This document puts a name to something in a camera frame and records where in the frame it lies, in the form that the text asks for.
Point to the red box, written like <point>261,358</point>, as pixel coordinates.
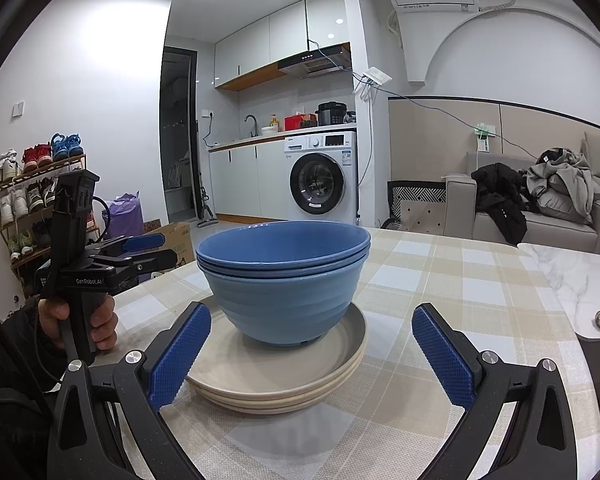
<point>294,123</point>

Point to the cream round plate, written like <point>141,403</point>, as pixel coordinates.
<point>280,400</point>
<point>280,409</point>
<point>340,345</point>

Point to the blue ribbed bowl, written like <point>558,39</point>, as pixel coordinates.
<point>280,275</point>
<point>285,315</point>
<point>280,245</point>

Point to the metal shoe rack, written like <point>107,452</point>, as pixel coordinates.
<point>30,175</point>

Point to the dark glass door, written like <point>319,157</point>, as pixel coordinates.
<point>177,135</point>

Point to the white washing machine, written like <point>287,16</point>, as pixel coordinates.
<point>350,185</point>

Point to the black white patterned bag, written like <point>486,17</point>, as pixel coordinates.
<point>420,210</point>

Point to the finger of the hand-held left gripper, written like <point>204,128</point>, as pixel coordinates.
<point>155,261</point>
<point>145,241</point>

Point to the shoe rack with shoes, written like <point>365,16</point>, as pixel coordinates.
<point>65,146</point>

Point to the black pressure cooker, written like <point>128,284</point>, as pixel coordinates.
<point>331,115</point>

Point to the small white container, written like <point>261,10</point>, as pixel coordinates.
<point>268,130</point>

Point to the stick vacuum cleaner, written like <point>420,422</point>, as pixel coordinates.
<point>206,210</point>

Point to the person's left forearm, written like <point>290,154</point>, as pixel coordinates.
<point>10,410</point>

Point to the white wall router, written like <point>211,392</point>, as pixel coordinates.
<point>377,76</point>

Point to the grey sofa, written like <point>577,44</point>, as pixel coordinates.
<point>555,232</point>

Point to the pile of grey clothes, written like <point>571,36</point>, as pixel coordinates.
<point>565,185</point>

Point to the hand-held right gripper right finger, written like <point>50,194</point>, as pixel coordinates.
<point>442,360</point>

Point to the cardboard box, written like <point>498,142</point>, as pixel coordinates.
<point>180,240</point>

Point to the person's left hand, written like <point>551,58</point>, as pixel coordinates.
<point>105,325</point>

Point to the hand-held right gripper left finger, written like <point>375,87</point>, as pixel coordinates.
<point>180,360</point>

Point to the metal kitchen faucet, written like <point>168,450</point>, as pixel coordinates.
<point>255,127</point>

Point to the small brown box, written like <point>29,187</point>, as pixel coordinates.
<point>310,121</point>

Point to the white kitchen wall cabinets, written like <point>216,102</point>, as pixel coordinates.
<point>285,35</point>

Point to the purple plastic bag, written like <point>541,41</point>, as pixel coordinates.
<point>125,215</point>

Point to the white kitchen base cabinets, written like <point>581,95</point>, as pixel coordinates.
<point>245,180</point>

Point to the white wall switch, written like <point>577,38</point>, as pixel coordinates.
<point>17,109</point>

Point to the black range hood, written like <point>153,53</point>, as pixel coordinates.
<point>315,65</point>

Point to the black jacket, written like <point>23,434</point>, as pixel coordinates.
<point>500,200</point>

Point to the white wall power strip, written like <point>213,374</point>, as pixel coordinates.
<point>485,140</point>

